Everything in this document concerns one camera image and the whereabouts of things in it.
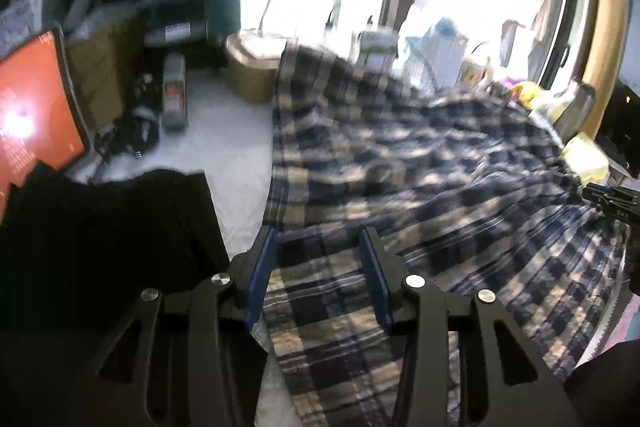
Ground tan lidded bin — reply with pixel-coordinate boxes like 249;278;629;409
225;33;291;104

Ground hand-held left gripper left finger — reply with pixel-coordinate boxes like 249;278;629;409
65;227;278;427

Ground white textured table cover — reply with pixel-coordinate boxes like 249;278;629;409
65;71;301;427

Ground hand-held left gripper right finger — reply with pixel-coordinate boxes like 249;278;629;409
359;227;581;427

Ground tangle of black cables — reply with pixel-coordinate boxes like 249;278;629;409
94;106;162;158

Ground metal cup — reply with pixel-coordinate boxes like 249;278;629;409
557;82;596;142

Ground green and white carton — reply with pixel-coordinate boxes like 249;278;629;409
357;29;399;74

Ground brown cardboard box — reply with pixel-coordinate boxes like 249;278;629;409
67;17;147;128

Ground cartoon print mug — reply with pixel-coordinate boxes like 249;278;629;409
460;57;494;88

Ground plaid pants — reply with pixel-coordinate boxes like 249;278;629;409
262;44;628;427

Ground purple and yellow packet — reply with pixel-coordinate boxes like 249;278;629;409
504;77;544;106

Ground dark cloth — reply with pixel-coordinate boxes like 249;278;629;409
564;341;640;427

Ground grey spray can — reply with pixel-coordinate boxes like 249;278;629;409
161;53;189;132

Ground black box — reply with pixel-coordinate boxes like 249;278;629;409
145;0;209;48

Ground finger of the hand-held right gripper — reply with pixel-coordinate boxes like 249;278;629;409
581;181;640;221

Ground black garment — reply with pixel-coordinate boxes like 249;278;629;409
0;164;232;333

